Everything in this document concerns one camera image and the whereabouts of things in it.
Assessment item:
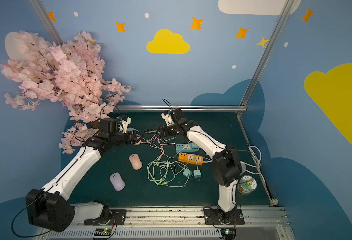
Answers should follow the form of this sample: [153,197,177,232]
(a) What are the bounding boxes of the orange power strip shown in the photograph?
[178,153,204,166]

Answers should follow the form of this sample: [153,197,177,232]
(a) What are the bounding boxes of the teal charger with green cable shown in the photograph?
[183,168,192,179]

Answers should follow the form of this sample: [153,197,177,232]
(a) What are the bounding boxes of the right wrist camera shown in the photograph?
[161,110,174,126]

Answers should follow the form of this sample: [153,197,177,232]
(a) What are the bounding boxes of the pink charging cable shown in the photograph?
[141,128,195,160]

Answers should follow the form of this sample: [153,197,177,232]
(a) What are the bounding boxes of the pink cherry blossom tree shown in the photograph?
[1,31,131,154]

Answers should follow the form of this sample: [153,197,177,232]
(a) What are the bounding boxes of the teal power strip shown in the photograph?
[176,143,200,153]

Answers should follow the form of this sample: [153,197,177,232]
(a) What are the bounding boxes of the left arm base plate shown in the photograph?
[84,209,127,226]

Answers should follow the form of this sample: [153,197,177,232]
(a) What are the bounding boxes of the aluminium frame rail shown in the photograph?
[116,105,247,112]

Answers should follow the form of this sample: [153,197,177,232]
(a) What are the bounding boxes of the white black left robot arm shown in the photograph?
[26,116,142,232]

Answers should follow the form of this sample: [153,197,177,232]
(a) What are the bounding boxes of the pink wireless mouse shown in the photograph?
[129,154,143,170]
[133,137,142,146]

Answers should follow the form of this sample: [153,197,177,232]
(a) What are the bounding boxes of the lilac wireless mouse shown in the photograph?
[110,173,126,192]

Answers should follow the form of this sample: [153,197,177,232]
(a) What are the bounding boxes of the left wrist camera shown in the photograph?
[119,115,132,134]

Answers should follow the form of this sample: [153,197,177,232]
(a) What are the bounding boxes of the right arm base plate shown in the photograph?
[203,207,245,226]

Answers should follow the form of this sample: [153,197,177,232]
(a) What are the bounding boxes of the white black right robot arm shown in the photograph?
[157,109,244,221]

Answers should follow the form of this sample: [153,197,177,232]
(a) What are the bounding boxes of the green charging cable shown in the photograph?
[146,157,195,188]

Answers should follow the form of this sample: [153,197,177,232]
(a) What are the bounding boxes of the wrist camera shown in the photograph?
[161,110,174,126]
[119,115,132,134]

